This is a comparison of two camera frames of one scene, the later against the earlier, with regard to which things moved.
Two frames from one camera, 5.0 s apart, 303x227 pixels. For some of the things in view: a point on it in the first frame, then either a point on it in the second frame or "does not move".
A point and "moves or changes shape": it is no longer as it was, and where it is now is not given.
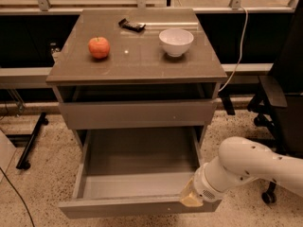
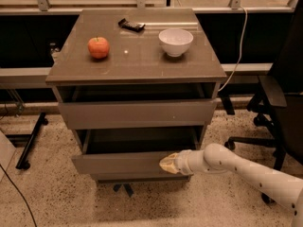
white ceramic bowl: x=175 y=42 does not move
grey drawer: x=134 y=171 moves or changes shape
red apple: x=98 y=46 does not move
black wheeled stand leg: x=24 y=163 does not move
